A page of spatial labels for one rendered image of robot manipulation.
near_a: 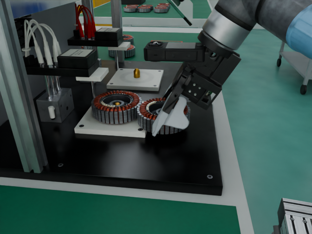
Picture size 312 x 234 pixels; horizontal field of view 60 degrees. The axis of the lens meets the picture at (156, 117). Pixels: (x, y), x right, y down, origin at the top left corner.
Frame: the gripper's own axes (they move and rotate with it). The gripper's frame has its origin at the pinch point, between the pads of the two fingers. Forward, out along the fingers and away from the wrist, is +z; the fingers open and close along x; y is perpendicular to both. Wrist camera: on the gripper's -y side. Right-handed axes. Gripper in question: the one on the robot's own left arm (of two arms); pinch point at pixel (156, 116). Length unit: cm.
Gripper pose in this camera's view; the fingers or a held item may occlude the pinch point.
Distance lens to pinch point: 58.7
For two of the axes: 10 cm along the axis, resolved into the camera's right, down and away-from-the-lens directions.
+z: -4.7, 7.4, 4.9
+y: 8.7, 4.9, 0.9
